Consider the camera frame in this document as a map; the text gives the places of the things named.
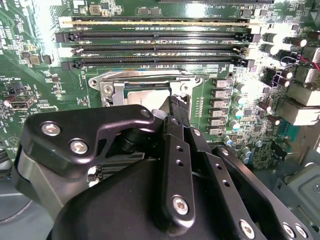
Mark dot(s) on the metal socket cover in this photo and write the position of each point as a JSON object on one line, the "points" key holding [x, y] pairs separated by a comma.
{"points": [[118, 93]]}

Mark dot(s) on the silver CPU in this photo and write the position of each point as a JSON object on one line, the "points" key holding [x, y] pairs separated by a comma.
{"points": [[147, 97]]}

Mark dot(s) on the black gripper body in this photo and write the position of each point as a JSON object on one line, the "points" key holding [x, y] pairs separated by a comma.
{"points": [[120, 207]]}

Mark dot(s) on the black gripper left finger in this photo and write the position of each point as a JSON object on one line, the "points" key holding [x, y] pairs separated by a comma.
{"points": [[75, 130]]}

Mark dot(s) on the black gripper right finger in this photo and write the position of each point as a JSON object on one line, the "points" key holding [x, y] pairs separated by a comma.
{"points": [[225, 180]]}

